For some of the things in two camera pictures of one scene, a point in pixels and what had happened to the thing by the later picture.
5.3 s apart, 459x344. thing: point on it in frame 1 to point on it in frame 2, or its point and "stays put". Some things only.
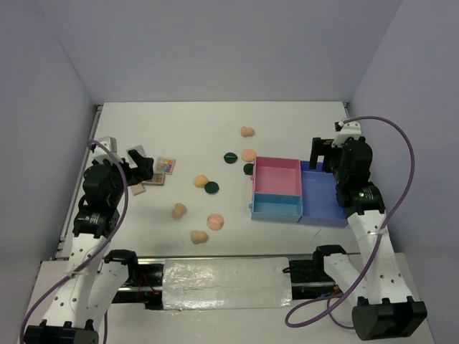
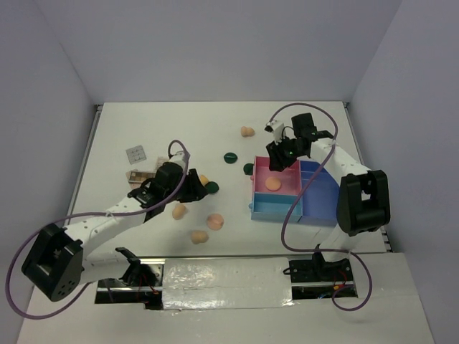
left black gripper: (145, 170) to (196, 190)
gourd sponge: (178, 210) stays put
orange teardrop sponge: (201, 180) stays put
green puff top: (230, 158) stays put
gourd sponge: (247, 132) stays put
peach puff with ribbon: (215, 221) stays put
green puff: (211, 187) stays put
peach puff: (248, 155) to (273, 183)
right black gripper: (319, 147) to (277, 158)
